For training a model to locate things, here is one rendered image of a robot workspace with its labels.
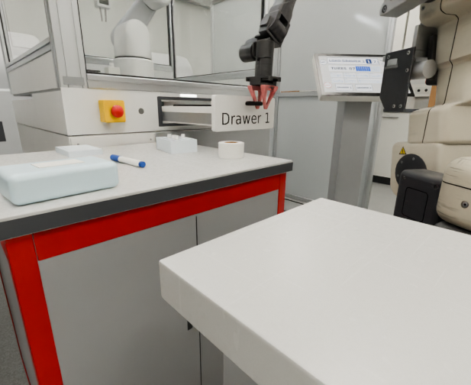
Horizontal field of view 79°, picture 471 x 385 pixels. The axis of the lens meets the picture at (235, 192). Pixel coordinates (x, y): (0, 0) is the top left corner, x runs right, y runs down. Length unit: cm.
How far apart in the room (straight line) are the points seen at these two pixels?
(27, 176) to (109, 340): 31
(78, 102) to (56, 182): 61
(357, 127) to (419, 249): 158
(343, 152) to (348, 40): 112
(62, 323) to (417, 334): 47
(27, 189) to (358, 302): 42
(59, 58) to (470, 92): 110
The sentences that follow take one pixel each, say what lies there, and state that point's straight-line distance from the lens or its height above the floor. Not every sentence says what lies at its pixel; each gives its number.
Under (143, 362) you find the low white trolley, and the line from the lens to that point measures 68.
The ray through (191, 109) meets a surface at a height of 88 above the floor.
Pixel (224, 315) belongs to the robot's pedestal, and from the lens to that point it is 21.
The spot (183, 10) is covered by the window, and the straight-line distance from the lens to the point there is 133.
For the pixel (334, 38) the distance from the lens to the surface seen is 278.
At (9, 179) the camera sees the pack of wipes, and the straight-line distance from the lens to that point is 47.
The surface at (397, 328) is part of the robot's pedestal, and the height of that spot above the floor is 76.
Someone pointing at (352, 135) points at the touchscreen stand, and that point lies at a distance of 188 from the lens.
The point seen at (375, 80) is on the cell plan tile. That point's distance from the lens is 188.
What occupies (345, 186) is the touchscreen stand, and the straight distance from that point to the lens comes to 193.
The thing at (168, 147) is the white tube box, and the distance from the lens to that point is 87.
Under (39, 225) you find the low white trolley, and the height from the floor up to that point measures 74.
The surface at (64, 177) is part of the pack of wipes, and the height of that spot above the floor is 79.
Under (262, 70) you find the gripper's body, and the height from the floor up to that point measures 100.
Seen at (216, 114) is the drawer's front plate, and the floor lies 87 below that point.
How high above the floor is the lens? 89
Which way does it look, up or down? 17 degrees down
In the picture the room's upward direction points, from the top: 1 degrees clockwise
